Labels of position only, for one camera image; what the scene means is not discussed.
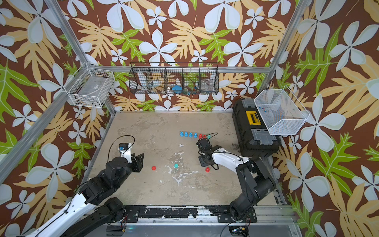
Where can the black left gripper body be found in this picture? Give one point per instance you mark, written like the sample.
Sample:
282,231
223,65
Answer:
135,166

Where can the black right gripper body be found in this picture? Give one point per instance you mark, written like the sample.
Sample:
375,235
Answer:
202,160

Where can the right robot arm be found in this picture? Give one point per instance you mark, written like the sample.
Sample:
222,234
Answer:
255,180

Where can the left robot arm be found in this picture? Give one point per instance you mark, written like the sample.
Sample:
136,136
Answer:
92,206

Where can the black toolbox yellow latch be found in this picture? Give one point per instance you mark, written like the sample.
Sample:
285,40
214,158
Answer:
253,137

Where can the blue object in basket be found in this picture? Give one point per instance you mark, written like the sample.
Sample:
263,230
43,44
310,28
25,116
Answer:
177,89

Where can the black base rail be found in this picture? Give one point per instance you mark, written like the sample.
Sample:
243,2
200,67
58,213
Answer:
212,213

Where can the white wire basket right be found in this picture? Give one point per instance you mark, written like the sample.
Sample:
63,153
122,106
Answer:
281,111

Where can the white wire basket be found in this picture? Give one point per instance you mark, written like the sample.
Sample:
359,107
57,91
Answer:
281,111
90,86

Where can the white wire basket left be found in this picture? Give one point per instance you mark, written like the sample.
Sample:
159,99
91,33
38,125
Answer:
90,86

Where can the black wire basket back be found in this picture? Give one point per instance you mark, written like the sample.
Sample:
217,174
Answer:
195,78

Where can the aluminium frame post back right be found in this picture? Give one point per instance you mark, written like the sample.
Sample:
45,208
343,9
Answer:
289,33

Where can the aluminium frame post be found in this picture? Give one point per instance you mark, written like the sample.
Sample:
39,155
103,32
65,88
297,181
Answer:
289,33
73,41

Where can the aluminium frame post back left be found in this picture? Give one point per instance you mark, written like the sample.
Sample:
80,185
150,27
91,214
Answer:
73,41

